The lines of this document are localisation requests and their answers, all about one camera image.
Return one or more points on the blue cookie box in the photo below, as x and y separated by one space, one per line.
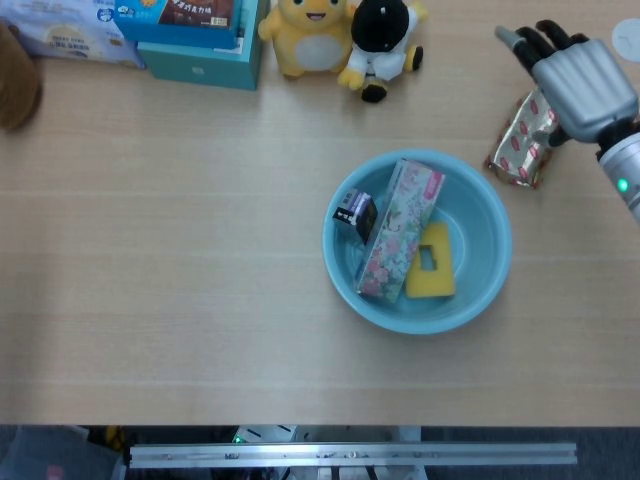
150 30

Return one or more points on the teal cardboard box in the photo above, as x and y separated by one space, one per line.
200 70

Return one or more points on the brown plush toy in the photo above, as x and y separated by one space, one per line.
17 85

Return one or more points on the gold foil snack pack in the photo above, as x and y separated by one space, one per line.
520 150

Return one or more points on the white tissue pack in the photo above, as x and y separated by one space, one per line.
65 40

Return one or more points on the light blue plastic basin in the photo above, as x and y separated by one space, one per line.
475 240

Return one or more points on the yellow plush dinosaur toy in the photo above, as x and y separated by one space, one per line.
310 50

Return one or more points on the small black carton box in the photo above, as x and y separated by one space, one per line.
362 215

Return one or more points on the aluminium rail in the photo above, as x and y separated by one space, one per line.
350 455

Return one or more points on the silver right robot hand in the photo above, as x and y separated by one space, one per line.
585 85

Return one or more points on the yellow sponge with rectangular hole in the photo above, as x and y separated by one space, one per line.
442 280

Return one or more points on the long floral print box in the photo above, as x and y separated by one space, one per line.
395 240

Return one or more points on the black and white plush doll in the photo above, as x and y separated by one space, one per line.
380 25

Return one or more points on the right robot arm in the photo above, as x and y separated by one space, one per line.
625 170

